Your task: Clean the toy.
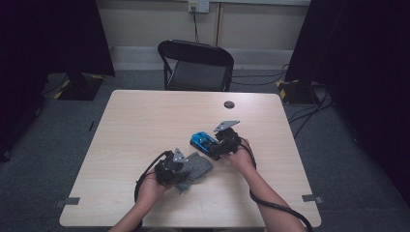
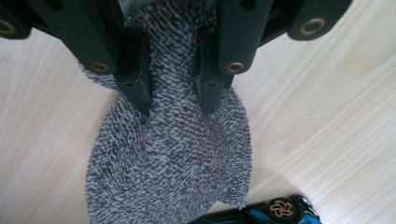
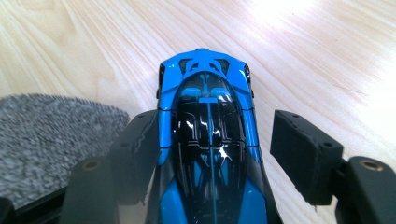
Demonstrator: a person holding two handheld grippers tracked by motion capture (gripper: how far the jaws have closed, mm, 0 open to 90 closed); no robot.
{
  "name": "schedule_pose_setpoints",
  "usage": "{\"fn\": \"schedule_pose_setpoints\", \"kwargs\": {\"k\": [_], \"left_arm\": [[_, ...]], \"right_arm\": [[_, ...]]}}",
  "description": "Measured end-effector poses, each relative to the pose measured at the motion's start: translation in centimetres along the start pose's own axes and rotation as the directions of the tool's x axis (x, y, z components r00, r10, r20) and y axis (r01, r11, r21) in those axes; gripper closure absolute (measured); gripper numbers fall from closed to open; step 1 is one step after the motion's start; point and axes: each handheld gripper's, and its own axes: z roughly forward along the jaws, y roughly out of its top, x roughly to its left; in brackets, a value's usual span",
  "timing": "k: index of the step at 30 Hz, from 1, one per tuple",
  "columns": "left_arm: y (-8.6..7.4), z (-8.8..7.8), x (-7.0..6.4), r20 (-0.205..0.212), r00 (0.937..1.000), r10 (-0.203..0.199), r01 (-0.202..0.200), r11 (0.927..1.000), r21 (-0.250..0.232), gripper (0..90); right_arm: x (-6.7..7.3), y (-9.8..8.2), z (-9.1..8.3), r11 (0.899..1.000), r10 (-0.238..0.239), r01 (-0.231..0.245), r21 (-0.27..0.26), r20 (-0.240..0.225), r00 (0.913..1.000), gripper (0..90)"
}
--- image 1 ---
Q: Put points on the black curtain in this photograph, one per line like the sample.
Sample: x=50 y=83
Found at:
x=48 y=38
x=361 y=58

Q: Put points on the grey tape strip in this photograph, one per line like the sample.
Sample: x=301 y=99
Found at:
x=311 y=198
x=68 y=201

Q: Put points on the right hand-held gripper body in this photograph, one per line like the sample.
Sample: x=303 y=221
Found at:
x=229 y=140

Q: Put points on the white wall socket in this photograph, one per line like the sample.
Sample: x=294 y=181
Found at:
x=199 y=5

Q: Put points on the person's right hand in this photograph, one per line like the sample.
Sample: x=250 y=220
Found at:
x=241 y=159

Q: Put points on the beige wall pipe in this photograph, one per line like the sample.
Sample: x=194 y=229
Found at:
x=219 y=24

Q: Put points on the black stand base striped tape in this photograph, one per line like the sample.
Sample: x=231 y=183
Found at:
x=79 y=88
x=296 y=92

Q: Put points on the person's left hand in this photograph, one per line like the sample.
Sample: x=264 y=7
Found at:
x=151 y=193

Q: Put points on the grey cloth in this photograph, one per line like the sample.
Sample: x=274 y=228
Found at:
x=198 y=167

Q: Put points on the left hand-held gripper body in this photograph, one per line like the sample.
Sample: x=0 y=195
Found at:
x=169 y=169

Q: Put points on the small black floor tape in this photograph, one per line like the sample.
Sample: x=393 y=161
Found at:
x=92 y=126

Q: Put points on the black folding chair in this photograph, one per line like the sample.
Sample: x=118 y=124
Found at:
x=196 y=75

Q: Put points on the blue toy car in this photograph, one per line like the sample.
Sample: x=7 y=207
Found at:
x=204 y=143

